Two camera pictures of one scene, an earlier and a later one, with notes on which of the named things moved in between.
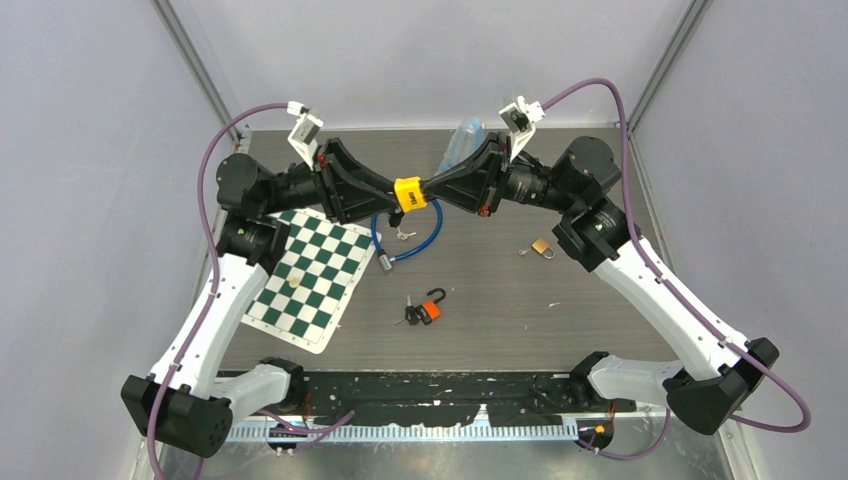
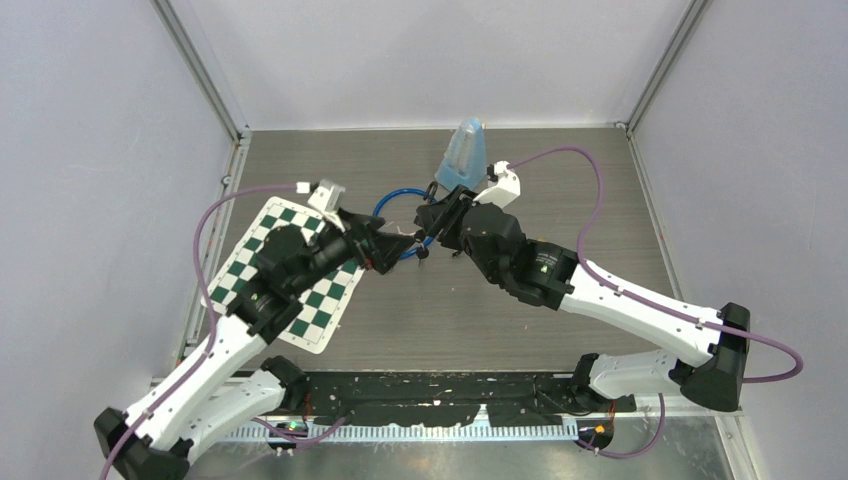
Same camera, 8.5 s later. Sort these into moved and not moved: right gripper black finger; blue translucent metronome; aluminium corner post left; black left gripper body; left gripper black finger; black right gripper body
Moved: left gripper black finger; black left gripper body; right gripper black finger; black right gripper body
Not moved: blue translucent metronome; aluminium corner post left
